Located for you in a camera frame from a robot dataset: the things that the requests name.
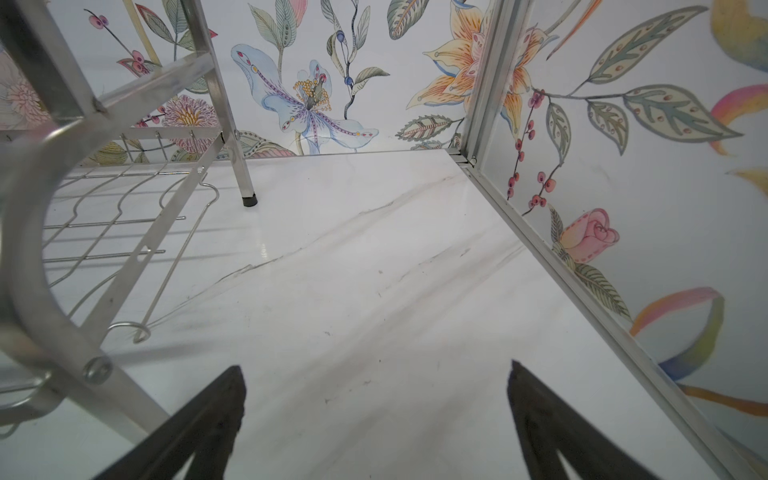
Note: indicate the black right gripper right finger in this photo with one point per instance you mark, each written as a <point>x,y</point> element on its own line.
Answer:
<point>551,434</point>

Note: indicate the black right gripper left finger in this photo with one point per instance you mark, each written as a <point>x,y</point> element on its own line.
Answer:
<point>199,439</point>

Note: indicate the steel two-tier dish rack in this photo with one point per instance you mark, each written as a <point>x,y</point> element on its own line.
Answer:
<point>87,200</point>

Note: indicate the aluminium right corner frame post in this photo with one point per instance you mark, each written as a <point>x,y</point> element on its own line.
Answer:
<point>625,142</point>

